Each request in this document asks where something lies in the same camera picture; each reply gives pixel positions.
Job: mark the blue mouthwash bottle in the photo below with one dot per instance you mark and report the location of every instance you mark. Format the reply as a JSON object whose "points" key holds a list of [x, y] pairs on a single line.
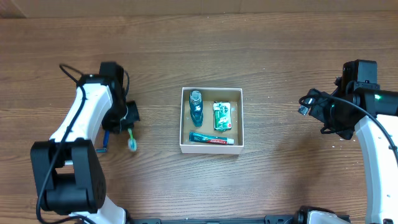
{"points": [[196, 108]]}

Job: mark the white cardboard box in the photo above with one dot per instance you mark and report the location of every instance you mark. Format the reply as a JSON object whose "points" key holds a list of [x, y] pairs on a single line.
{"points": [[209, 96]]}

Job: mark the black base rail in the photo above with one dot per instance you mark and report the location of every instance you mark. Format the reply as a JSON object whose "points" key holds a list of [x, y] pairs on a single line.
{"points": [[268, 219]]}

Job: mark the red Colgate toothpaste tube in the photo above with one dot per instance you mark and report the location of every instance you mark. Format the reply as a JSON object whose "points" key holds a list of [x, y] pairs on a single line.
{"points": [[199, 137]]}

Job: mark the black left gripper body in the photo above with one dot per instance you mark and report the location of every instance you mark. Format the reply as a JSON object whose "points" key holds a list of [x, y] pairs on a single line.
{"points": [[117, 126]]}

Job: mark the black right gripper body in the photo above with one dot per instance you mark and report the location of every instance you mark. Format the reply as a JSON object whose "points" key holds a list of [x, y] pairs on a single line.
{"points": [[325, 113]]}

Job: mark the green Dettol soap packet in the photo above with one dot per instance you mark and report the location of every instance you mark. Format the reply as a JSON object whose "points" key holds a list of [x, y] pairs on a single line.
{"points": [[222, 115]]}

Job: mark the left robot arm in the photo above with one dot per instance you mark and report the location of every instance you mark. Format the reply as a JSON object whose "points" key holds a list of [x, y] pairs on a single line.
{"points": [[68, 176]]}

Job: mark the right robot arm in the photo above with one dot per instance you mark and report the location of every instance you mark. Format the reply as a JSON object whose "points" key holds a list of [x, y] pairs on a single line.
{"points": [[359, 107]]}

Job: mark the green toothbrush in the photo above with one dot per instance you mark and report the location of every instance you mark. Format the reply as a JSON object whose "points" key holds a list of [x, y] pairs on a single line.
{"points": [[132, 144]]}

